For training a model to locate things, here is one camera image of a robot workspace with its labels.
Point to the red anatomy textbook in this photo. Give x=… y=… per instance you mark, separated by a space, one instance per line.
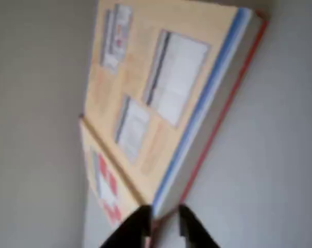
x=171 y=103

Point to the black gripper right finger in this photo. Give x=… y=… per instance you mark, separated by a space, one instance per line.
x=194 y=230

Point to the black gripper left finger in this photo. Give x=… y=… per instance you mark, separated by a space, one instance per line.
x=138 y=224

